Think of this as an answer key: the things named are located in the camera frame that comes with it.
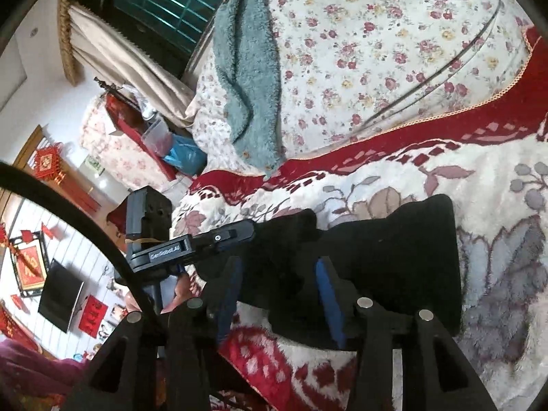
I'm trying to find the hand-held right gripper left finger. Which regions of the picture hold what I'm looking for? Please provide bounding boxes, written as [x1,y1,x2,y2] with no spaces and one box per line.
[64,257,245,411]

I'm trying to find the white floral quilt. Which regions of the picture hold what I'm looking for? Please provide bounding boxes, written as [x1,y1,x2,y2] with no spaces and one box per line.
[190,0,534,172]

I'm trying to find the red paper decoration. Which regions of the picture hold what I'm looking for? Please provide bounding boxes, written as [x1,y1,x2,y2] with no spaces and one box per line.
[79,295,109,337]

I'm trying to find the teal fleece jacket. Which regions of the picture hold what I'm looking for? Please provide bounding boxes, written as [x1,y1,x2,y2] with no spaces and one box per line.
[213,0,287,176]

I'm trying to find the clear plastic container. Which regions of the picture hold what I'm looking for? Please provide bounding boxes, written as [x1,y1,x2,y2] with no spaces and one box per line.
[141,113,173,155]

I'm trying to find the red and white floral blanket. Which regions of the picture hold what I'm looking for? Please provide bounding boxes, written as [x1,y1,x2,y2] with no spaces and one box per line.
[171,26,548,411]

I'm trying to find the window with teal grille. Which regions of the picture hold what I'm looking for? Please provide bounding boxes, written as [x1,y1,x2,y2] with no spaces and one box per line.
[75,0,249,73]

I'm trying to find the maroon garment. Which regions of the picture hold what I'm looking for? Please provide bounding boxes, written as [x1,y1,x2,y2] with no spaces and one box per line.
[0,338,92,411]

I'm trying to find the red framed picture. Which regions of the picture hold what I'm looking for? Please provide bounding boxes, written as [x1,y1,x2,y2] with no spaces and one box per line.
[11,231,50,298]

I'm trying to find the black flat television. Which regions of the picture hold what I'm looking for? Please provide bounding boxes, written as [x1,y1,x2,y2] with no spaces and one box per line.
[38,259,85,334]

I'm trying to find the person's left hand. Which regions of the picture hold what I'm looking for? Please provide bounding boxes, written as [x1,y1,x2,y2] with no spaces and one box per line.
[171,274,200,310]

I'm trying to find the floral covered chair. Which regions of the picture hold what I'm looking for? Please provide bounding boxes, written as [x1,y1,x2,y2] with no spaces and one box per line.
[81,93,177,190]

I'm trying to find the red knot ornament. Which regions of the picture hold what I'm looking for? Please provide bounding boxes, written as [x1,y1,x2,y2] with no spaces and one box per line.
[34,143,66,186]

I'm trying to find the beige curtain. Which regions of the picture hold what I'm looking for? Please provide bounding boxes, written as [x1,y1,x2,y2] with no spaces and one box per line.
[58,0,198,127]

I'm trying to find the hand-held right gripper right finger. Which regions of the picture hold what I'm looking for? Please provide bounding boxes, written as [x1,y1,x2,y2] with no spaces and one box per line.
[314,257,499,411]

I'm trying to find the black pants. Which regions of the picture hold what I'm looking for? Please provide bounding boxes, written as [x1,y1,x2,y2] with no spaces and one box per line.
[195,194,463,352]

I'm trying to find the blue plastic bag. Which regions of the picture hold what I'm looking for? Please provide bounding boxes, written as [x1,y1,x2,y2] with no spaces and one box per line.
[163,135,208,176]

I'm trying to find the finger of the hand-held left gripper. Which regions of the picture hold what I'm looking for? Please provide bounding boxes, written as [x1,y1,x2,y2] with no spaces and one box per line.
[190,218,258,260]

